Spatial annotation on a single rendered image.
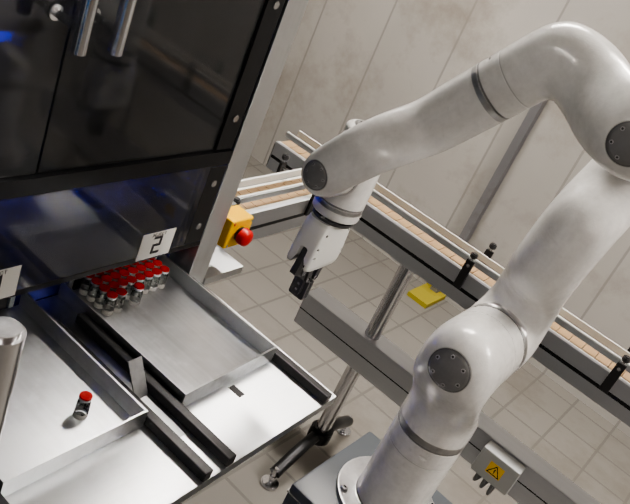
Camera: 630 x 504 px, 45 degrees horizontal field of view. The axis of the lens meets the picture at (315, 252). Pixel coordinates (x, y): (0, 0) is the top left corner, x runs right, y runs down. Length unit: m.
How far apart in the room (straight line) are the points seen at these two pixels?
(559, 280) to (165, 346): 0.74
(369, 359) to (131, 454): 1.24
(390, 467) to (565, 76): 0.66
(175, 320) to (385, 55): 2.76
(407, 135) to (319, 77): 3.19
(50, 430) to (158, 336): 0.32
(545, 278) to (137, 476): 0.67
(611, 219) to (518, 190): 2.70
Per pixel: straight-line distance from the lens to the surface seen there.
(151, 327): 1.49
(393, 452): 1.28
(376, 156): 1.11
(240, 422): 1.37
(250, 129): 1.48
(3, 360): 0.47
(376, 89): 4.09
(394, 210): 2.20
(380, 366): 2.35
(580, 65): 1.04
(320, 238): 1.24
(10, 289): 1.29
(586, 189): 1.08
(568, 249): 1.06
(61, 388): 1.32
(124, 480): 1.21
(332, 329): 2.40
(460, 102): 1.10
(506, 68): 1.07
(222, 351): 1.49
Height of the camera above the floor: 1.78
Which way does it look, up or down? 27 degrees down
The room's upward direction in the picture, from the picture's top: 24 degrees clockwise
